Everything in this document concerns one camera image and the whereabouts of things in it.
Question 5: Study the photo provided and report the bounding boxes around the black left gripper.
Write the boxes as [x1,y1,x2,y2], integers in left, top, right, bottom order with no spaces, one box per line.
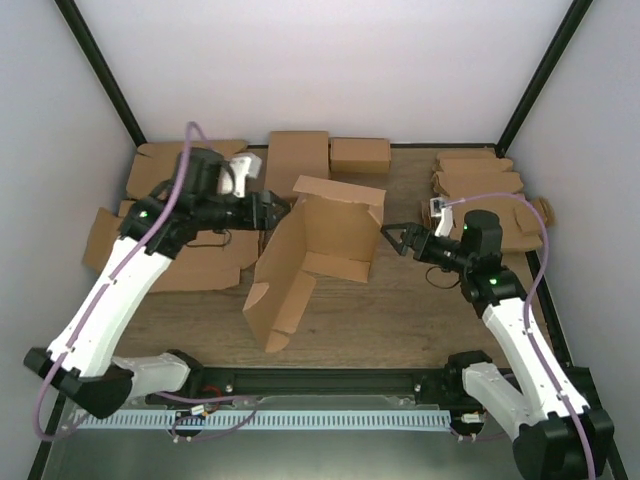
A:
[195,191,290,231]

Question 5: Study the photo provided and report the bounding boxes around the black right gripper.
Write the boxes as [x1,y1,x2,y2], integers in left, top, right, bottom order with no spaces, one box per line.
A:
[382,222,473,274]

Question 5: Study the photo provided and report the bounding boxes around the large cardboard box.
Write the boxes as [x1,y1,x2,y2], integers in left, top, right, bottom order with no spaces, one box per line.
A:
[242,176,386,353]

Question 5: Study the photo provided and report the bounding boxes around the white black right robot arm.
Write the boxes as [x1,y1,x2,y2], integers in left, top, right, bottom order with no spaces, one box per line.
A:
[381,210,614,479]

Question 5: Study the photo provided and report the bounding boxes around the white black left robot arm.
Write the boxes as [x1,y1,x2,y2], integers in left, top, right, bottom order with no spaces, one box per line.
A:
[23,147,290,419]

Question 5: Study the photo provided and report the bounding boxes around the tall folded cardboard box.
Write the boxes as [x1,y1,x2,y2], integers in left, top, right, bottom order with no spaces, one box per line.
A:
[265,131,330,199]

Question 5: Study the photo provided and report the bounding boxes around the small folded cardboard box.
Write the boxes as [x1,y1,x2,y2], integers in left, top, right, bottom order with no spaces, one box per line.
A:
[329,137,391,174]

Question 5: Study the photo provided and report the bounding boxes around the flat cardboard blank front left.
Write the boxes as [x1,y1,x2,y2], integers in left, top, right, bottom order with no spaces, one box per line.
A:
[82,200,259,293]

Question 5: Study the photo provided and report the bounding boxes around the flat cardboard blank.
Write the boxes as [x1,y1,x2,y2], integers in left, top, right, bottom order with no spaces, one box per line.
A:
[126,139,248,200]
[82,200,259,293]

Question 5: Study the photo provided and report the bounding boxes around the stack of small cardboard blanks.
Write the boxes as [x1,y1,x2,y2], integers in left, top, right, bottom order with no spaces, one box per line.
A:
[431,150,555,253]

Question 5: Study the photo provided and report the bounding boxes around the flat cardboard blank back left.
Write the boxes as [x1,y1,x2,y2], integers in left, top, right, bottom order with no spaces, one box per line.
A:
[126,139,248,200]

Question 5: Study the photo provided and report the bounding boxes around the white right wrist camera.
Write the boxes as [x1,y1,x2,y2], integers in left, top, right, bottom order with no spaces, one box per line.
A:
[429,197,454,237]

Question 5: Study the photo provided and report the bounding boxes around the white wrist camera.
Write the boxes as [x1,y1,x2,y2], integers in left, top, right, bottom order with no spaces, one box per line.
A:
[217,153,262,198]
[429,197,454,237]

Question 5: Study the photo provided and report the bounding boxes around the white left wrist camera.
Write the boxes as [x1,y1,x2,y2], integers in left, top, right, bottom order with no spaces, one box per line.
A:
[217,153,262,198]

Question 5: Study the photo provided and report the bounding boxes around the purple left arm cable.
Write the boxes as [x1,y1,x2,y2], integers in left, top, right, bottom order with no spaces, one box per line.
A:
[32,120,259,444]

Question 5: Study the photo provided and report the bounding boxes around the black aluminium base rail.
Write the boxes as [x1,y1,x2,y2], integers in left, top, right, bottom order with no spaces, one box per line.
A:
[64,367,591,407]

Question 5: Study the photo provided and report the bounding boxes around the black left corner frame post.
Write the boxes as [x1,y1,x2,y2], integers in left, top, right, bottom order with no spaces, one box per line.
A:
[54,0,147,146]

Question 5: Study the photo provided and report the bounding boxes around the black corner frame post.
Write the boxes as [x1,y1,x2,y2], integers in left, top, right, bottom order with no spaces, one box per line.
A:
[54,0,147,146]
[495,0,593,157]

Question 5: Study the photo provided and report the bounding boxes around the light blue slotted cable duct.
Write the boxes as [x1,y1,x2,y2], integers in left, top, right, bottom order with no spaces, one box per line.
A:
[81,410,451,432]

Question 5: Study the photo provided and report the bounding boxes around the black right corner frame post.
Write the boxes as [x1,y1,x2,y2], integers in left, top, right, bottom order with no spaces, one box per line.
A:
[495,0,593,157]

